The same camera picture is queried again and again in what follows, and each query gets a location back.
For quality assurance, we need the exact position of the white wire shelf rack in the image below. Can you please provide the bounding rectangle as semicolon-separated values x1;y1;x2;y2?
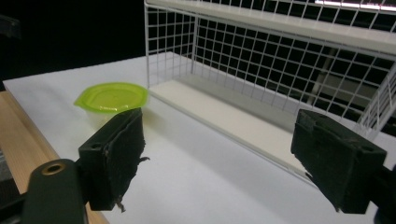
143;0;396;185

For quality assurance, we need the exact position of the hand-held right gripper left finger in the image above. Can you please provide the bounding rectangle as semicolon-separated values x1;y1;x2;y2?
78;106;151;214

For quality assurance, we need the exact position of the green-lidded plastic cup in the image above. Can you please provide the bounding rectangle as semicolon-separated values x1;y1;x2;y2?
73;81;149;131

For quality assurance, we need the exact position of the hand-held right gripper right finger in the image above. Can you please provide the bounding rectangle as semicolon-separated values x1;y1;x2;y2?
290;108;388;215

